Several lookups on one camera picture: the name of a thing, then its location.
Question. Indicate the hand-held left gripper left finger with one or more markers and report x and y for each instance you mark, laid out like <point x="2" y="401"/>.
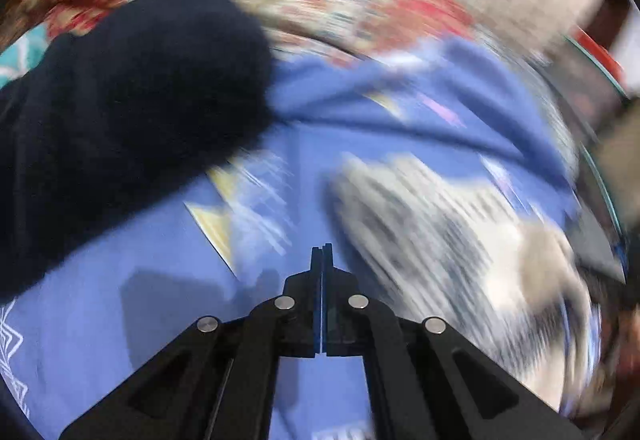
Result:
<point x="311" y="282"/>

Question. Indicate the blue printed bed cover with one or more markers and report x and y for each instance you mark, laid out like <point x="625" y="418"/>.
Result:
<point x="150" y="320"/>

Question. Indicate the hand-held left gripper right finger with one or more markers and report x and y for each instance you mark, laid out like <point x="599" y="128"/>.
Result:
<point x="328" y="282"/>

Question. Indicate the navy fleece garment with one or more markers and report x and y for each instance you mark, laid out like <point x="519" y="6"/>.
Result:
<point x="125" y="95"/>

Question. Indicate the teal wavy patterned blanket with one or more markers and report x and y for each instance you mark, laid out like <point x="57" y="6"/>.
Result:
<point x="20" y="55"/>

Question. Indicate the white dotted fleece garment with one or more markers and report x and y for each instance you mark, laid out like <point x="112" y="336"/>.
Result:
<point x="425" y="245"/>

